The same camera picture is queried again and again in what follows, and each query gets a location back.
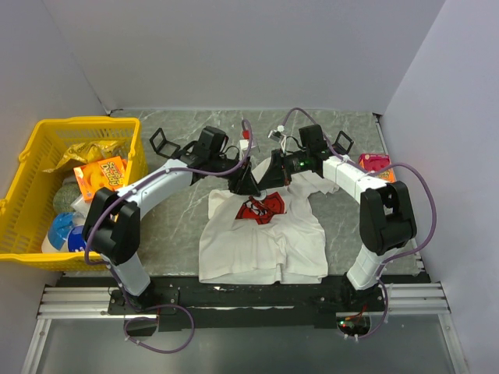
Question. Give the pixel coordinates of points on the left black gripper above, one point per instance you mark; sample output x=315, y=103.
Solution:
x=243, y=181

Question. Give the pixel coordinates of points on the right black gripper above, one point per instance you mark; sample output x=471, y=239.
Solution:
x=274, y=177

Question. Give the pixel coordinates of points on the white Coca-Cola t-shirt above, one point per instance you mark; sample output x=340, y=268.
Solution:
x=276, y=239

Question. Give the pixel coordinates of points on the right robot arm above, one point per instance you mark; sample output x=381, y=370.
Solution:
x=386, y=218

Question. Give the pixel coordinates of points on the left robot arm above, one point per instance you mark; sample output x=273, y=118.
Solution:
x=112, y=226

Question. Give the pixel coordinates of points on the black folding mirror right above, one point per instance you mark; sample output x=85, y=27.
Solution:
x=343, y=143

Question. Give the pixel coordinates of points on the black folding mirror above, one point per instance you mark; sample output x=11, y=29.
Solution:
x=163, y=147
x=343, y=143

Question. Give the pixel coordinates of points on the black folding mirror left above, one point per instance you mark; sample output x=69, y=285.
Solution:
x=163, y=147

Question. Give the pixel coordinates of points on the pink orange sponge box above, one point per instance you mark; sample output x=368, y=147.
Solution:
x=376, y=162

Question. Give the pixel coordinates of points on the gold snack bag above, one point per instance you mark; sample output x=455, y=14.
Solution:
x=80, y=154

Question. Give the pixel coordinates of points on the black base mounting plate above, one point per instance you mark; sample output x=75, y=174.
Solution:
x=176, y=303

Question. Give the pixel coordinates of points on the orange Scrub Daddy box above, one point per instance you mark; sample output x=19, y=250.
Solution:
x=109, y=173

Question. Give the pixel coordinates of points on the blue white canister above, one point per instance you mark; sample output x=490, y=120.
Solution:
x=75, y=240

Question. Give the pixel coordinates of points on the green scrub sponge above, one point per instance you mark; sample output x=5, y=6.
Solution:
x=65, y=197

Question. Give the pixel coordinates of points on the blue lid white container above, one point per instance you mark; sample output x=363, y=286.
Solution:
x=56, y=238

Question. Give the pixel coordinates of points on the yellow plastic basket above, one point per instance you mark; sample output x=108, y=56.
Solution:
x=27, y=212

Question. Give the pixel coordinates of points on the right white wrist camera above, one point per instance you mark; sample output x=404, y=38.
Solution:
x=278, y=134

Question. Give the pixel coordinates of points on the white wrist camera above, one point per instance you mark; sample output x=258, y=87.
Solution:
x=278, y=134
x=245, y=145

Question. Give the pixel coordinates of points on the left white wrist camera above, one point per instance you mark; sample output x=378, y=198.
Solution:
x=245, y=145

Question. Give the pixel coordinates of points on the aluminium rail frame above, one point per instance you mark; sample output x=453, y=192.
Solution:
x=85, y=303

